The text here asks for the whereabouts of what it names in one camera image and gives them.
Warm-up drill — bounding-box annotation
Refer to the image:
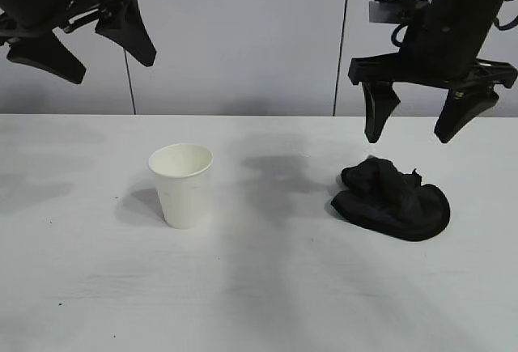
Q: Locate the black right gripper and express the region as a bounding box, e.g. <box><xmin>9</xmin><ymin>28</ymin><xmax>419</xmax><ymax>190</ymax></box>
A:
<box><xmin>348</xmin><ymin>6</ymin><xmax>518</xmax><ymax>145</ymax></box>

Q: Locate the dark grey purple cloth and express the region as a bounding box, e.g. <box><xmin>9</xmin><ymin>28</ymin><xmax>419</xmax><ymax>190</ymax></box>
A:
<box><xmin>329</xmin><ymin>155</ymin><xmax>452</xmax><ymax>244</ymax></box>

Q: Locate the white paper cup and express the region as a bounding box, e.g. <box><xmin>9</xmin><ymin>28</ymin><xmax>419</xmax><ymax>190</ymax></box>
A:
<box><xmin>147</xmin><ymin>142</ymin><xmax>214</xmax><ymax>231</ymax></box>

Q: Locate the thin black wall strip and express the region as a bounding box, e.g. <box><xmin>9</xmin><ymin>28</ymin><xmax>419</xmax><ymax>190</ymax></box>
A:
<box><xmin>122</xmin><ymin>46</ymin><xmax>137</xmax><ymax>116</ymax></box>
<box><xmin>332</xmin><ymin>0</ymin><xmax>353</xmax><ymax>117</ymax></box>

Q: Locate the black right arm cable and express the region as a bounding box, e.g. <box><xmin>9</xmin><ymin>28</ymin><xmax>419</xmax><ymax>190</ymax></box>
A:
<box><xmin>389</xmin><ymin>19</ymin><xmax>412</xmax><ymax>52</ymax></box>

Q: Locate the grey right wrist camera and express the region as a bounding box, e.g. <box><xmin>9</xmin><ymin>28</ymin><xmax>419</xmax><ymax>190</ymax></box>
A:
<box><xmin>368</xmin><ymin>0</ymin><xmax>432</xmax><ymax>25</ymax></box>

